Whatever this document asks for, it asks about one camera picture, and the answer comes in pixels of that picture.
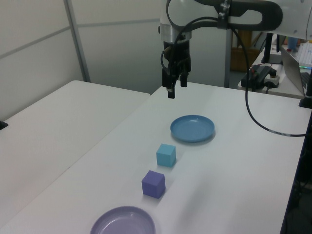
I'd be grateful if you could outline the narrow grey divider post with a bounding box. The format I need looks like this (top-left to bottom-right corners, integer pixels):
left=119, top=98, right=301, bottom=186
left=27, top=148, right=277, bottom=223
left=223, top=24, right=233, bottom=88

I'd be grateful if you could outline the brown wooden cabinet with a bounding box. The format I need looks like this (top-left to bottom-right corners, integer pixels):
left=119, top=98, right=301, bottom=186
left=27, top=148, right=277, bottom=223
left=230, top=29, right=263, bottom=73

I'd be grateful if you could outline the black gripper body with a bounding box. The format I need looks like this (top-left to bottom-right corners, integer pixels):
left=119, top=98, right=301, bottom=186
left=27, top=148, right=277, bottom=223
left=162, top=39, right=192, bottom=74

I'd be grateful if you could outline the purple plate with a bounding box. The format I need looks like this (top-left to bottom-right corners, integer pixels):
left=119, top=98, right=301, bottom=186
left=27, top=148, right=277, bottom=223
left=89, top=206, right=156, bottom=234

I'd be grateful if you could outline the black table clamp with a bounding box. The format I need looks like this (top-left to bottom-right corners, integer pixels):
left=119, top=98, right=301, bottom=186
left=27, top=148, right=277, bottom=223
left=298, top=94, right=312, bottom=109

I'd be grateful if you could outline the grey partition corner post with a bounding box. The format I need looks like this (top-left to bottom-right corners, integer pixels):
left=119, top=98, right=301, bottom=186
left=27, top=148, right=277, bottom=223
left=64, top=0, right=91, bottom=83

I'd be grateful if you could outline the white emergency stop button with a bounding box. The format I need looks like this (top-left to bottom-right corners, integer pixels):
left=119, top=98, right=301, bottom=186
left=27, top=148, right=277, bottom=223
left=264, top=69, right=280, bottom=89

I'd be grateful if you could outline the blue plate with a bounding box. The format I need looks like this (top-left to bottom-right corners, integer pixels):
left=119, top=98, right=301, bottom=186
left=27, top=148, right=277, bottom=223
left=170, top=115, right=216, bottom=144

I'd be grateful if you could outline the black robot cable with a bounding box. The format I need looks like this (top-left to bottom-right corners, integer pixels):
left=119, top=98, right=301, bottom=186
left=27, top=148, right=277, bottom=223
left=160, top=0, right=307, bottom=137

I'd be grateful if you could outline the black monitor stand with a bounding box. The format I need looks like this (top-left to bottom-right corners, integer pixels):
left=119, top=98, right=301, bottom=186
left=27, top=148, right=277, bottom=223
left=260, top=32, right=284, bottom=65

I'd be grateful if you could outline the purple cube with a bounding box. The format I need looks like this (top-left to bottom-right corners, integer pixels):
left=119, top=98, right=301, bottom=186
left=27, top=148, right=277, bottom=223
left=141, top=170, right=166, bottom=198

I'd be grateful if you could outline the light blue cube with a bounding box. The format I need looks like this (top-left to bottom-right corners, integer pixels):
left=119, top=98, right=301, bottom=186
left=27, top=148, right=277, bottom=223
left=156, top=143, right=176, bottom=168

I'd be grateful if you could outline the silver laptop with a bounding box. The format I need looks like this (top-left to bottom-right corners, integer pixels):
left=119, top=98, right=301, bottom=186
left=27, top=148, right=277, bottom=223
left=278, top=43, right=312, bottom=96

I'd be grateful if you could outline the black power box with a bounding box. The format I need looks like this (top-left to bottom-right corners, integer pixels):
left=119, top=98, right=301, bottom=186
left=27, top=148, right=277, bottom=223
left=240, top=64, right=272, bottom=92

